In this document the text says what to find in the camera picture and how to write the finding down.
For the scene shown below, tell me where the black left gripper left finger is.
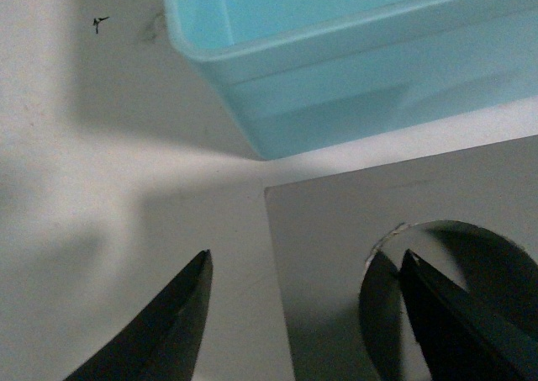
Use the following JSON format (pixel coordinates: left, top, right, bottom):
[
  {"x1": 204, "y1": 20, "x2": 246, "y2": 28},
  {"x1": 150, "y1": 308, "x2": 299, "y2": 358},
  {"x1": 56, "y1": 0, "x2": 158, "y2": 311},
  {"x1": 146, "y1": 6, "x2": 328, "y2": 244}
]
[{"x1": 66, "y1": 250, "x2": 213, "y2": 380}]

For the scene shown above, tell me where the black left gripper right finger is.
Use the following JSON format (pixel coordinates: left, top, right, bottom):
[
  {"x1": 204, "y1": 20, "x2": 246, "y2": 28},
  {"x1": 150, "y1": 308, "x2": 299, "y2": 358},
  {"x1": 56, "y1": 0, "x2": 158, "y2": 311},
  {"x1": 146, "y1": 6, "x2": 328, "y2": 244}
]
[{"x1": 398, "y1": 250, "x2": 537, "y2": 380}]

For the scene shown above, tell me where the blue plastic box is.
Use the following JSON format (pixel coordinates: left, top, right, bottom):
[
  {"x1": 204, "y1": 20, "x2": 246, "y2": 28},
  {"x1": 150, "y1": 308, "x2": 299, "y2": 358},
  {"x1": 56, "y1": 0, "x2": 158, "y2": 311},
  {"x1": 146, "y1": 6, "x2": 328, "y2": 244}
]
[{"x1": 164, "y1": 0, "x2": 537, "y2": 160}]

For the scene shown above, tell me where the gray cube with round hole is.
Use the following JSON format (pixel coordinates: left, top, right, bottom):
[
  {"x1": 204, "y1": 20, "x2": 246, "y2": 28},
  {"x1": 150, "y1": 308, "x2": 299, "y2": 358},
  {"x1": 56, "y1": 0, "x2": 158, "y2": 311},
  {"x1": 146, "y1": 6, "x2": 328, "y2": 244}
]
[{"x1": 265, "y1": 136, "x2": 537, "y2": 380}]

